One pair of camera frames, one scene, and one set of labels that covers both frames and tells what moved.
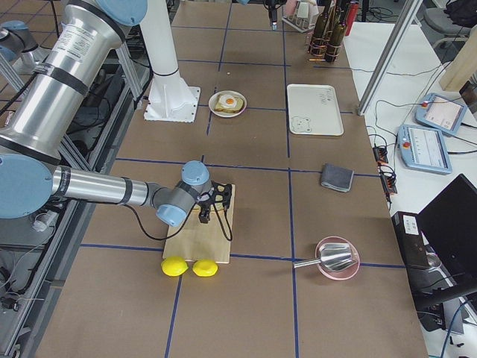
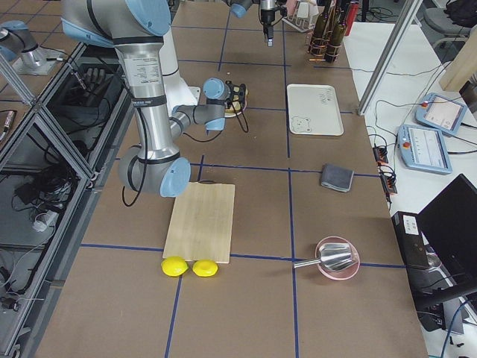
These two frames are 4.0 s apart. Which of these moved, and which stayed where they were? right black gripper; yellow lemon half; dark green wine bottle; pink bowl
Moved: right black gripper
Stayed: dark green wine bottle; pink bowl; yellow lemon half
